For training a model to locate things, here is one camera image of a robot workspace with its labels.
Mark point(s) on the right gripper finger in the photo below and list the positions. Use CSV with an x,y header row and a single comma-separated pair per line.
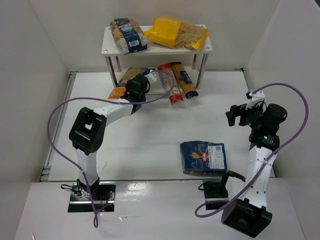
x,y
243,119
231,115

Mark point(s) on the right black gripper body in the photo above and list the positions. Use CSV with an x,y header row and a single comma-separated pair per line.
x,y
241,114

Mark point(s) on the orange blue orecchiette bag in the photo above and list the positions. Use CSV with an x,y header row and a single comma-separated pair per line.
x,y
120,88

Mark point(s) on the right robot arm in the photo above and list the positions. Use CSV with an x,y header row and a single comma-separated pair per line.
x,y
249,214

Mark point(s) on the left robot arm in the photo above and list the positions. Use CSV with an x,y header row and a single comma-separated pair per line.
x,y
87,132

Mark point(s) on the dark blue pasta box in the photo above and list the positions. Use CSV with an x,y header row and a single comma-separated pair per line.
x,y
203,158

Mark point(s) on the white two-tier shelf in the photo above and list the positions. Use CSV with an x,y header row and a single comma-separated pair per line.
x,y
194,61

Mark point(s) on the yellow fusilli pasta bag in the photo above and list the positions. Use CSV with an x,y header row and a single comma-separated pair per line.
x,y
174,33

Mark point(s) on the blue clear pasta bag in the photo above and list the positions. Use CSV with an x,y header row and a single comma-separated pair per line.
x,y
128,36

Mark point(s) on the yellow blue spaghetti pack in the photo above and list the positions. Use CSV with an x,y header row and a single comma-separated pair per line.
x,y
184,80

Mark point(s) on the red spaghetti pack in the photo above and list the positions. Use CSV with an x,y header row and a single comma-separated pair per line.
x,y
168,82

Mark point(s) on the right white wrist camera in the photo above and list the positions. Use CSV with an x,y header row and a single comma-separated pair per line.
x,y
254,98

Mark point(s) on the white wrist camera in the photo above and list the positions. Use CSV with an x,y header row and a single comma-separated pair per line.
x,y
151,75
254,98

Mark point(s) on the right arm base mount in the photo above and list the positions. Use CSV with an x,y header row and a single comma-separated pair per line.
x,y
215,191

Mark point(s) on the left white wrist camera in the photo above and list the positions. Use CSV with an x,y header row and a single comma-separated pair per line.
x,y
151,75

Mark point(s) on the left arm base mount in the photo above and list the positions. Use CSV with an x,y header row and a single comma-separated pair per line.
x,y
103,198

